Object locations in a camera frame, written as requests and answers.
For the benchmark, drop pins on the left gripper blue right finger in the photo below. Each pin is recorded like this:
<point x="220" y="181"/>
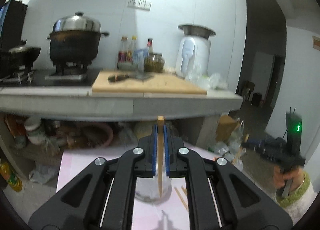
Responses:
<point x="166" y="151"/>

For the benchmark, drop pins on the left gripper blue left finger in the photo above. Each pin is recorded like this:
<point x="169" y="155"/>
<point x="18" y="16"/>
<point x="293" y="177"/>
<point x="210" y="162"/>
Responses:
<point x="154" y="148"/>

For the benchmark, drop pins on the bamboo chopstick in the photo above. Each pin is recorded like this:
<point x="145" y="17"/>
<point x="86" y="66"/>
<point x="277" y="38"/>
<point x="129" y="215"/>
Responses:
<point x="181" y="198"/>
<point x="184" y="191"/>
<point x="246" y="138"/>
<point x="160" y="146"/>

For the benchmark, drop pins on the right forearm white sleeve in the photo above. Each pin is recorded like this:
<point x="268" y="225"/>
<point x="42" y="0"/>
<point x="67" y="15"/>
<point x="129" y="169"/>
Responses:
<point x="298" y="201"/>

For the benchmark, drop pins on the white kitchen appliance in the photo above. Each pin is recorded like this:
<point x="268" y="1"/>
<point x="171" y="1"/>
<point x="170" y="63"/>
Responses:
<point x="194" y="49"/>

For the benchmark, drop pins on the person's right hand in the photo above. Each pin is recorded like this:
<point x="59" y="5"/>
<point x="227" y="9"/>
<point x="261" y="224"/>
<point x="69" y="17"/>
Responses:
<point x="280" y="178"/>

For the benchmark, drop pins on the steel utensil holder cup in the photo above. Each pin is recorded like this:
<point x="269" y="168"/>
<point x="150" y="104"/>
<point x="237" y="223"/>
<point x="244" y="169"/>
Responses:
<point x="147" y="189"/>

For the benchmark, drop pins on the wooden cutting board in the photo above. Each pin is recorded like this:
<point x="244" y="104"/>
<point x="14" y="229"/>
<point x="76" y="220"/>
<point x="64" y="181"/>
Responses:
<point x="122" y="82"/>

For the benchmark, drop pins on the cardboard box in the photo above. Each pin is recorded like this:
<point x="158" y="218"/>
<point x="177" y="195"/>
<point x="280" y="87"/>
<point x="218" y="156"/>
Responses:
<point x="225" y="127"/>

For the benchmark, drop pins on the terracotta basin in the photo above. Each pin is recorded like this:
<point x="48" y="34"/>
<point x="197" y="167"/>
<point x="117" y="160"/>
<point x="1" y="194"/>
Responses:
<point x="90" y="135"/>

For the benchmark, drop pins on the glass pickle jar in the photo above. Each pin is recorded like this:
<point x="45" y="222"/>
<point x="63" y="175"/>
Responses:
<point x="154" y="63"/>

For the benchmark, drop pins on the clear plastic bag on counter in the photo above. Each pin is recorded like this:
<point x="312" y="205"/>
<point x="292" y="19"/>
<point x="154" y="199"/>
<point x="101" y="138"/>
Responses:
<point x="215" y="81"/>

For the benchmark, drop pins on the sauce bottle red label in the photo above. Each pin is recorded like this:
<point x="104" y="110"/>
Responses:
<point x="122" y="50"/>

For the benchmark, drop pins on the sauce bottle yellow cap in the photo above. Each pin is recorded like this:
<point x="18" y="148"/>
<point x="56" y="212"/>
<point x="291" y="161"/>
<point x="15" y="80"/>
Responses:
<point x="131" y="49"/>

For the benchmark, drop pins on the stacked bowls under counter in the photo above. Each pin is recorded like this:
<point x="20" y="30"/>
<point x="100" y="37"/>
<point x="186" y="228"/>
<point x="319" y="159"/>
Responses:
<point x="35" y="130"/>

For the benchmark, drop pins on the large black pot with lid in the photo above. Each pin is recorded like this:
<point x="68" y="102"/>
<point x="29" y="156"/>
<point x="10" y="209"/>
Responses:
<point x="75" y="39"/>

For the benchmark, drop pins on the cooking oil bottle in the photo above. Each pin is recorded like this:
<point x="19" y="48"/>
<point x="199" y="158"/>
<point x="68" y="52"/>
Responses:
<point x="10" y="177"/>

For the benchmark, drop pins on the black wok pan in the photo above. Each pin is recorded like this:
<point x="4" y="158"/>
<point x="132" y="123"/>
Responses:
<point x="20" y="56"/>

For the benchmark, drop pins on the black microwave oven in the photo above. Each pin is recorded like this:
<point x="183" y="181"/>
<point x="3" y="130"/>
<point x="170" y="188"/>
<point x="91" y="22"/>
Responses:
<point x="12" y="19"/>

